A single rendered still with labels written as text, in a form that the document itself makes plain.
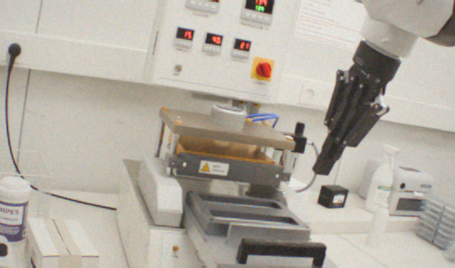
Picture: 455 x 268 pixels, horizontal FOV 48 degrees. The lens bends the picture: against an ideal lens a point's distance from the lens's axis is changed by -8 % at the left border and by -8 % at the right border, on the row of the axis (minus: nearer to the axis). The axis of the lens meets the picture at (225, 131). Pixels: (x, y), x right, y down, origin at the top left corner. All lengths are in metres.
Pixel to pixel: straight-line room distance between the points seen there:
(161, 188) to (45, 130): 0.68
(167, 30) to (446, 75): 1.49
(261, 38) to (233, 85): 0.13
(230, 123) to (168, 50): 0.24
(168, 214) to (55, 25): 0.77
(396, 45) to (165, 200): 0.52
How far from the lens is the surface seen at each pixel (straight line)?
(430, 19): 0.74
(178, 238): 1.07
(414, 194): 2.07
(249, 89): 1.37
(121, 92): 1.69
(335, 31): 2.02
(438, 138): 2.54
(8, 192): 1.24
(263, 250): 0.87
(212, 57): 1.33
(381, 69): 0.85
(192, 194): 1.07
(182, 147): 1.16
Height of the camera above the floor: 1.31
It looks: 10 degrees down
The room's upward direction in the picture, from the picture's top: 12 degrees clockwise
